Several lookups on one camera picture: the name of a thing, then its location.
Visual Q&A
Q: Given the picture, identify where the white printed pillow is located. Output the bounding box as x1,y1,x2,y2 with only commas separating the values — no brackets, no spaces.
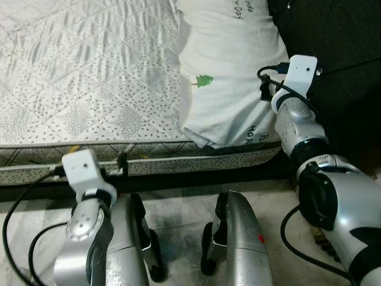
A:
176,0,292,151

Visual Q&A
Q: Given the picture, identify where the silver robot left leg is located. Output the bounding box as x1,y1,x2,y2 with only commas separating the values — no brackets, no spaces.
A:
104,192,168,286

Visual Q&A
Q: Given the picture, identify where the silver robot leg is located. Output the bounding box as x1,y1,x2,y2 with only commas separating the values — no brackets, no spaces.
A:
104,192,168,286
200,191,276,286

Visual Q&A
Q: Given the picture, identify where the dark tufted headboard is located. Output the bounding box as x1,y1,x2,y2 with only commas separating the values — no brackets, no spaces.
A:
265,0,381,176

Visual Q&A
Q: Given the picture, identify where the white patterned mattress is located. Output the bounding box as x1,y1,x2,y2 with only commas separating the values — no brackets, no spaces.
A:
0,0,284,186

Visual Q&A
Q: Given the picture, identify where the silver robot right leg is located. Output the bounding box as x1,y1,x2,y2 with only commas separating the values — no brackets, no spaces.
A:
200,191,276,286

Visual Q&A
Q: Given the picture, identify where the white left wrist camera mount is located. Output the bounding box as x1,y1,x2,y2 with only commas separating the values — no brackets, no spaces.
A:
61,149,108,192

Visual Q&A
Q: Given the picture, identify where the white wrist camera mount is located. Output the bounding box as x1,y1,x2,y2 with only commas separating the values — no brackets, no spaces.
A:
61,149,108,192
282,55,318,100

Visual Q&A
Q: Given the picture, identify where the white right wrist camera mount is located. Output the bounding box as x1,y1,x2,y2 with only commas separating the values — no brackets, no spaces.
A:
282,55,318,100

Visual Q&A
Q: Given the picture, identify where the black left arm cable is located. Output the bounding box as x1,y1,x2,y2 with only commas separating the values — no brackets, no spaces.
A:
2,167,71,286

